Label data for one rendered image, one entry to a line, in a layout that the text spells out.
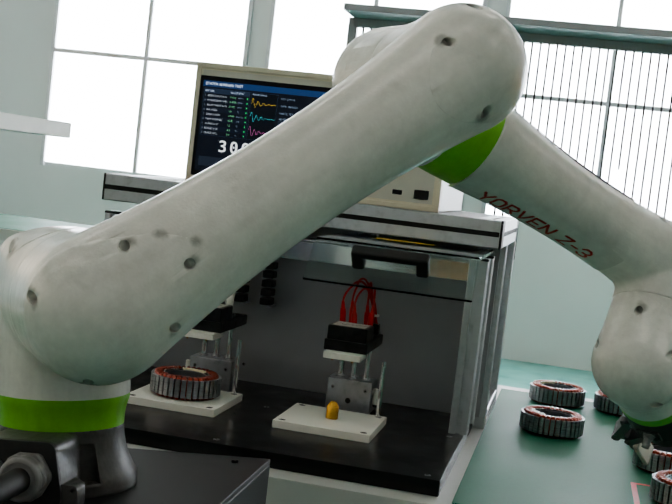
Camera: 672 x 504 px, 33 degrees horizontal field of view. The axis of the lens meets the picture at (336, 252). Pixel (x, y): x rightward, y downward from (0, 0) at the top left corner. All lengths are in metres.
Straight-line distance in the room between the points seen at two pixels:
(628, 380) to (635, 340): 0.05
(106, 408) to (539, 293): 7.13
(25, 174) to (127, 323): 8.24
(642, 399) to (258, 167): 0.59
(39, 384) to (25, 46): 8.18
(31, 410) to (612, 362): 0.65
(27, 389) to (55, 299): 0.19
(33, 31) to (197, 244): 8.29
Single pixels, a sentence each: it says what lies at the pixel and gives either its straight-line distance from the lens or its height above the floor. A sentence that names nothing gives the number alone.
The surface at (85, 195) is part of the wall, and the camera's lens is 8.92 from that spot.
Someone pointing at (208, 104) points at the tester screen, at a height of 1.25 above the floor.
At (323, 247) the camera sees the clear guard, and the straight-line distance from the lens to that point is 1.64.
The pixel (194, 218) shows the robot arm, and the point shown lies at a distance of 0.95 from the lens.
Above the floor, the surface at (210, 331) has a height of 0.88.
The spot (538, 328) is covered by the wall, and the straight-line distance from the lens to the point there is 8.16.
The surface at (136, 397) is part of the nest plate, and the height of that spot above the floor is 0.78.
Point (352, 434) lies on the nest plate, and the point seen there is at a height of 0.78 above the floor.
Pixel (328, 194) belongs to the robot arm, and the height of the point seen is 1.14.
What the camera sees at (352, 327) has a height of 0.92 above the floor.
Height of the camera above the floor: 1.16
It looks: 4 degrees down
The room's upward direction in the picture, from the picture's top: 7 degrees clockwise
